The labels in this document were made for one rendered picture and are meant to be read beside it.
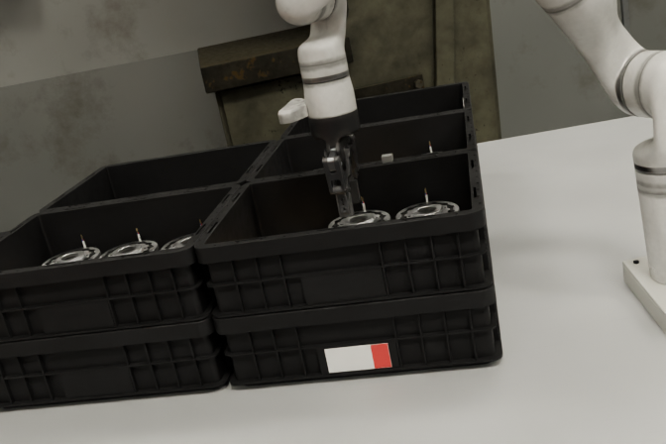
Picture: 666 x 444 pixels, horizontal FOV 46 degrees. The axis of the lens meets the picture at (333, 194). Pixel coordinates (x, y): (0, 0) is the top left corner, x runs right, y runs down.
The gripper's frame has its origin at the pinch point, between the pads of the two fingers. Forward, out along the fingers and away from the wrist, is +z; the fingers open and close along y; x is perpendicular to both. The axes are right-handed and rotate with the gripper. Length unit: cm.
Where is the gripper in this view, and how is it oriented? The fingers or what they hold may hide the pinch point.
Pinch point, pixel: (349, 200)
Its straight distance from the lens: 122.5
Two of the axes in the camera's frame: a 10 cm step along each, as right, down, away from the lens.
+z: 1.8, 9.4, 2.9
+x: -9.6, 1.1, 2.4
